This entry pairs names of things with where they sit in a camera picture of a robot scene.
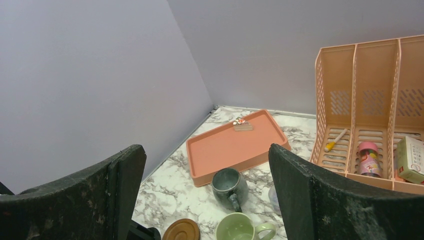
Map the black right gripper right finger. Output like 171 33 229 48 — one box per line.
268 143 424 240

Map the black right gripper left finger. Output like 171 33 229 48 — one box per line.
0 144 147 240

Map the light green ceramic mug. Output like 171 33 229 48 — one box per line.
215 212 277 240

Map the dark blue-green ceramic mug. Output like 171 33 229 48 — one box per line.
211 167 249 213

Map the small decorated wafer treat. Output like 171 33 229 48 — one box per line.
232 117 254 132

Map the pink bottle in organizer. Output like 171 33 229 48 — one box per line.
358 141 383 178

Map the left brown wooden coaster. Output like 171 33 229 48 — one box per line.
162 218 201 240

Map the pink dessert tray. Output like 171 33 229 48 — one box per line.
186 109 291 187

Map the tan box in organizer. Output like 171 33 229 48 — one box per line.
396 136 424 185

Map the pink mesh file organizer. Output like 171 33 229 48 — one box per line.
310 35 424 195

